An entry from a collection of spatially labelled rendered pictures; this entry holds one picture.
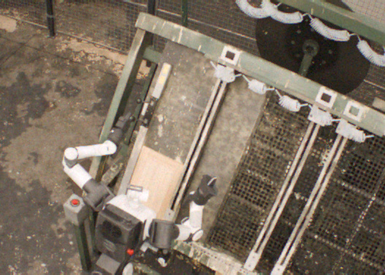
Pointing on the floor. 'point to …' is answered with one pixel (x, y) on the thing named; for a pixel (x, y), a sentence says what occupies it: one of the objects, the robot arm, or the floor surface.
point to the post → (82, 246)
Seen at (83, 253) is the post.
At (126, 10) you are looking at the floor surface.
